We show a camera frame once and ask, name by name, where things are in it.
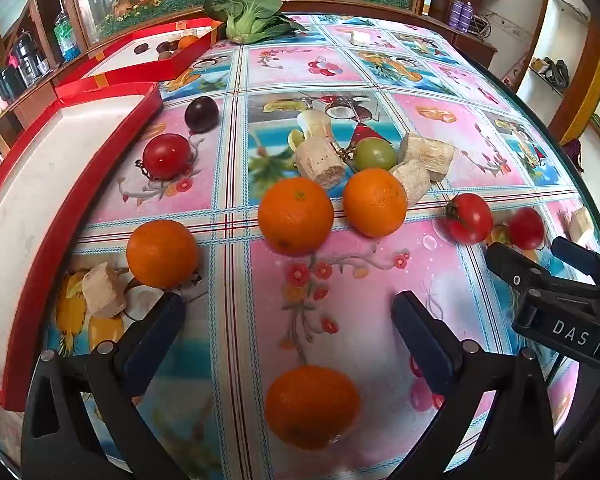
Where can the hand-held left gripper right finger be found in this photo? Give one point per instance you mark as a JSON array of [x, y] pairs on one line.
[[420, 335]]

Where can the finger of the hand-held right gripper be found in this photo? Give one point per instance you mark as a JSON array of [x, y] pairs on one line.
[[510, 265], [580, 259]]

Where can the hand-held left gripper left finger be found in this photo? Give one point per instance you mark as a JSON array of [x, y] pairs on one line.
[[152, 335]]

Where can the peeled sugarcane piece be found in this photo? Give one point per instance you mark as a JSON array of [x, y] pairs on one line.
[[102, 290], [580, 222], [412, 180], [427, 150], [320, 162]]

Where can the red tomato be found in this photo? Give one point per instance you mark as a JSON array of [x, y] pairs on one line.
[[469, 217], [527, 228], [166, 156]]

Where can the orange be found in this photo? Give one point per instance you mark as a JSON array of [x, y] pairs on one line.
[[375, 202], [162, 254], [295, 215], [312, 406]]

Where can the green tomato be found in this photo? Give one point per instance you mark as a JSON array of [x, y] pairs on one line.
[[375, 155]]

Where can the plain red tray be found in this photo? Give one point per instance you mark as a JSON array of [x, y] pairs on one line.
[[55, 170]]

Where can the dark purple plum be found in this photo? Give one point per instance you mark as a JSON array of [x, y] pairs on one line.
[[201, 114]]

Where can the printed fruit tablecloth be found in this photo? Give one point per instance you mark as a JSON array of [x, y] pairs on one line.
[[430, 125]]

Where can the purple bottle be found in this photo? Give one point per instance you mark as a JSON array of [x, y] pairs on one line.
[[467, 15], [455, 12]]

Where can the small white block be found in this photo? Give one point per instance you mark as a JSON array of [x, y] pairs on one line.
[[361, 38]]

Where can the red tray with gold bands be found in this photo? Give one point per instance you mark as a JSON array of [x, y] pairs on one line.
[[110, 60]]

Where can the brown kiwi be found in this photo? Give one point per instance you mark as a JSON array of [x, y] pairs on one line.
[[166, 55]]

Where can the dark red date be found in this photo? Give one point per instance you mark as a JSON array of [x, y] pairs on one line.
[[166, 46], [141, 49]]

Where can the black kettle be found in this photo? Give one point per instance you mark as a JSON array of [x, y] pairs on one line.
[[30, 60], [7, 82]]

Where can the small mandarin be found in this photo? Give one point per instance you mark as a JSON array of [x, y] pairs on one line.
[[187, 42]]

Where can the clear water bottle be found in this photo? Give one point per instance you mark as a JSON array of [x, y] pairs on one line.
[[66, 35]]

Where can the green bok choy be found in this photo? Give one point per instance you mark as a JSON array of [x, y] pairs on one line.
[[245, 20]]

